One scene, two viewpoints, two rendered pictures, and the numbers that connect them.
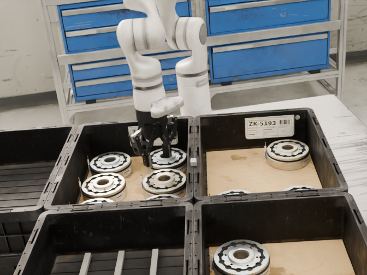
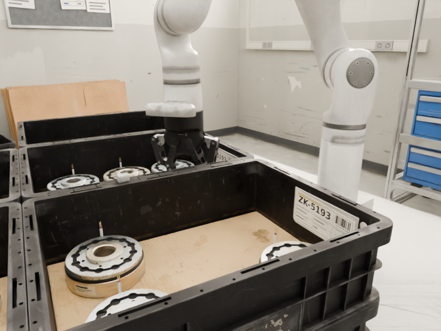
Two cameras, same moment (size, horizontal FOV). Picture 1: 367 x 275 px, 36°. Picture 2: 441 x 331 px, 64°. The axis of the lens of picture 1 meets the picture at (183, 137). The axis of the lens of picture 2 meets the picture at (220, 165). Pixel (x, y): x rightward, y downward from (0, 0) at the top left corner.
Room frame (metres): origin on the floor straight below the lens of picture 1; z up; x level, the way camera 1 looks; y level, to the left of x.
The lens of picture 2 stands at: (0.90, -0.54, 1.13)
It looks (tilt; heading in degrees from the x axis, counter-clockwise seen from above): 19 degrees down; 57
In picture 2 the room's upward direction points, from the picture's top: straight up
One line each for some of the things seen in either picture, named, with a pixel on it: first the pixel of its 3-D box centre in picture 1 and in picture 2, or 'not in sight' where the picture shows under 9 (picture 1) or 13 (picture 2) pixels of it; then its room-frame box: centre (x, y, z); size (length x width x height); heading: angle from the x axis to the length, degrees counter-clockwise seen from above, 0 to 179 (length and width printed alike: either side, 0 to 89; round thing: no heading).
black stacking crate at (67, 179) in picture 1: (131, 180); (135, 181); (1.12, 0.13, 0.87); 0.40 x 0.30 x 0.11; 176
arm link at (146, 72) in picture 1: (139, 52); (177, 38); (1.21, 0.08, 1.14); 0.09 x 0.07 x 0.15; 87
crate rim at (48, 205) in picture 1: (128, 161); (133, 157); (1.12, 0.13, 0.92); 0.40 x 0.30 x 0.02; 176
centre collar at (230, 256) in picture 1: (241, 255); not in sight; (0.82, -0.08, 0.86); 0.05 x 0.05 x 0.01
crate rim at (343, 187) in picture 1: (260, 151); (197, 218); (1.10, -0.17, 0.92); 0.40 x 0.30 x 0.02; 176
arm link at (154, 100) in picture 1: (154, 94); (178, 94); (1.19, 0.06, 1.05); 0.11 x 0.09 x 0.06; 41
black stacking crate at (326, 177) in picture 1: (261, 171); (199, 251); (1.10, -0.17, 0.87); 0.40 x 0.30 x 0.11; 176
